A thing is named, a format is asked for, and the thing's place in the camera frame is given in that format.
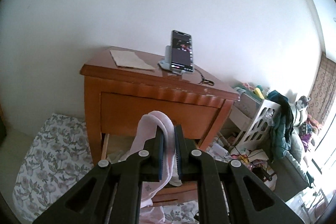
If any wooden nightstand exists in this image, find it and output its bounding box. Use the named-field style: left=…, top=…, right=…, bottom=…
left=80, top=46, right=240, bottom=207

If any teal jacket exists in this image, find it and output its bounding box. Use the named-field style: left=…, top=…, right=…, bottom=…
left=268, top=90, right=292, bottom=159
left=278, top=94, right=297, bottom=140

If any grey sofa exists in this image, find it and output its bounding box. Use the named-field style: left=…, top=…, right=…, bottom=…
left=273, top=132, right=315, bottom=201

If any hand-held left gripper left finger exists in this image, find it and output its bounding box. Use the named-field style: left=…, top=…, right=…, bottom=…
left=33, top=126, right=166, bottom=224

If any black cord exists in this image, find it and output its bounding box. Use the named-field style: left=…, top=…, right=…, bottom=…
left=196, top=69, right=214, bottom=86

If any purple clothing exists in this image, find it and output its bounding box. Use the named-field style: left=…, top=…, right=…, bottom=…
left=301, top=119, right=319, bottom=148

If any beige folded cloth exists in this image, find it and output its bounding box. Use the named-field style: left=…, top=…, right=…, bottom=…
left=110, top=49, right=156, bottom=71

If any white cutout board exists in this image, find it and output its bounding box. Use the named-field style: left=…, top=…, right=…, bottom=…
left=235, top=99, right=282, bottom=153

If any wooden nightstand drawer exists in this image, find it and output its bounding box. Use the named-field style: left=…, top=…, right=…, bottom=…
left=101, top=133, right=200, bottom=207
left=100, top=92, right=226, bottom=141

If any patterned curtain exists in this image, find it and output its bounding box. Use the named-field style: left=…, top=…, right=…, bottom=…
left=307, top=53, right=336, bottom=125

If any long white sock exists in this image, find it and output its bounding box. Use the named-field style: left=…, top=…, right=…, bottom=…
left=130, top=110, right=176, bottom=209

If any grey phone stand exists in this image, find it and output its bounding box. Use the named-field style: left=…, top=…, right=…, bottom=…
left=158, top=46, right=189, bottom=76

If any black cable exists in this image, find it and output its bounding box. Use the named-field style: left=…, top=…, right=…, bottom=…
left=218, top=135, right=250, bottom=161

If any pale pink garment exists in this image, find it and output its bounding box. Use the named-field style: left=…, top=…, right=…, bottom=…
left=139, top=206, right=166, bottom=224

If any grey white plush toy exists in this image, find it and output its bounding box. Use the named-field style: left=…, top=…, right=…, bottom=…
left=294, top=96, right=311, bottom=127

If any cream paper sheet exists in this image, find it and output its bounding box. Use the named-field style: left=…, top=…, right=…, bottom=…
left=248, top=149, right=269, bottom=161

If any black smartphone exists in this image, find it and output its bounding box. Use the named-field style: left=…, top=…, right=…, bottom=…
left=171, top=30, right=195, bottom=73

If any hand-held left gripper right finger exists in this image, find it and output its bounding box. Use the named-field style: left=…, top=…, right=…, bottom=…
left=175, top=125, right=305, bottom=224

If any floral bedsheet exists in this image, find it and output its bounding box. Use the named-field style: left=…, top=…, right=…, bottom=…
left=13, top=113, right=231, bottom=224

